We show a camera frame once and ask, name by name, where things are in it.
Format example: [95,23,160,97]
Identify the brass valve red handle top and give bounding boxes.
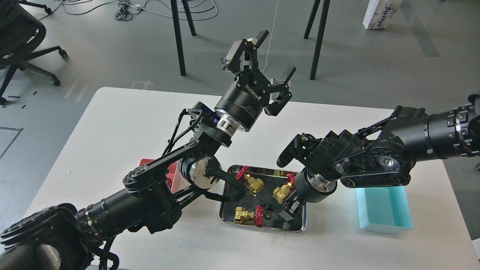
[235,166,264,195]

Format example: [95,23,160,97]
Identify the black office chair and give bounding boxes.
[0,0,67,95]

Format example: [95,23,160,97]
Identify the black table leg right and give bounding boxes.
[304,0,331,80]

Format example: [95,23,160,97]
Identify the brass valve red handle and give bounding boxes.
[234,205,264,227]
[273,173,296,205]
[235,166,264,195]

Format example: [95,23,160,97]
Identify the pink plastic box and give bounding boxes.
[139,158,181,192]

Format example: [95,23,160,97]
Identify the white cable on floor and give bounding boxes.
[262,0,280,74]

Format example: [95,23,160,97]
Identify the black table leg left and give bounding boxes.
[170,0,197,76]

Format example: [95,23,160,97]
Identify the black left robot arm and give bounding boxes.
[1,30,296,270]

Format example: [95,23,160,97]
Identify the white cardboard box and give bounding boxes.
[362,0,403,30]

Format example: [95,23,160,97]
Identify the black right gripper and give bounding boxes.
[278,169,338,222]

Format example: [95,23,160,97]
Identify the tangled cables on floor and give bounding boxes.
[52,0,218,22]

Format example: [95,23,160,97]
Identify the black table leg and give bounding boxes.
[304,0,331,80]
[170,0,197,76]

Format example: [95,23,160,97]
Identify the brass valve red handle right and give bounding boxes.
[273,173,296,205]

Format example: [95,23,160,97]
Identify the brass valve red handle bottom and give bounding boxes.
[234,205,264,227]

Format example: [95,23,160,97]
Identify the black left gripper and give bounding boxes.
[215,30,296,132]

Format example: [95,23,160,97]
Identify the silver metal tray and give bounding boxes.
[219,167,307,233]

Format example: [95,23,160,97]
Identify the light blue plastic box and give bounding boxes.
[355,186,413,234]

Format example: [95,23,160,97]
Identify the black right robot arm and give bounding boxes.
[277,94,480,221]

